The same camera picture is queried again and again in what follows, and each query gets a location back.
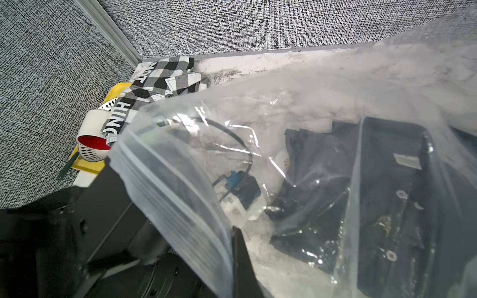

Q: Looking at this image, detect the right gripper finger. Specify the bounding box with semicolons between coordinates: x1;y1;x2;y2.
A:
232;227;264;298

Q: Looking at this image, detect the clear vacuum bag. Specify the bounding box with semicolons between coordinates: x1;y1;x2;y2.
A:
110;1;477;298

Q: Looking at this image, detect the black shirt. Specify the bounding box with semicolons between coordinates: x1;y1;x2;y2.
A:
357;117;477;298

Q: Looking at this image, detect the black white checkered cloth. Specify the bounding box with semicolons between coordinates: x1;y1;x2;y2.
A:
102;56;209;146

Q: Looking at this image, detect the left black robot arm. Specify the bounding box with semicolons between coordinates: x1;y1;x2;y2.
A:
1;166;213;298

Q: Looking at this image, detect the yellow tray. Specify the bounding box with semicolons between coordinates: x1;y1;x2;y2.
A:
66;83;131;175

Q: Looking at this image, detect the green pen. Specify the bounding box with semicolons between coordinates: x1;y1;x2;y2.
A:
57;151;80;181

